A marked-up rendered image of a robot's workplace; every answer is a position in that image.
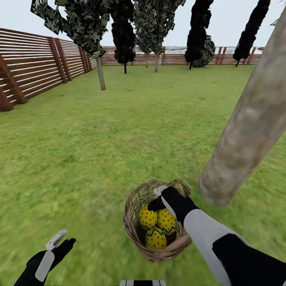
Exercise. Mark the easter egg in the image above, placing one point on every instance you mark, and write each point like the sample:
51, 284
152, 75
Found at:
166, 222
155, 238
147, 219

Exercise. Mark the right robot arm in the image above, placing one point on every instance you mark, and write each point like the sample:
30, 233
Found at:
228, 255

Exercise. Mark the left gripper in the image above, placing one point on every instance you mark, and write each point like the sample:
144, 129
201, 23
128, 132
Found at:
64, 248

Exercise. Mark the wicker basket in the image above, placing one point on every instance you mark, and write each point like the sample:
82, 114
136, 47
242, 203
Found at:
181, 239

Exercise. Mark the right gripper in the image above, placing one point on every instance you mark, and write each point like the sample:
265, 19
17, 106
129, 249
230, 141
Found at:
155, 205

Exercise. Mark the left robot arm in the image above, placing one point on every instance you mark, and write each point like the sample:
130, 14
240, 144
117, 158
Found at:
40, 264

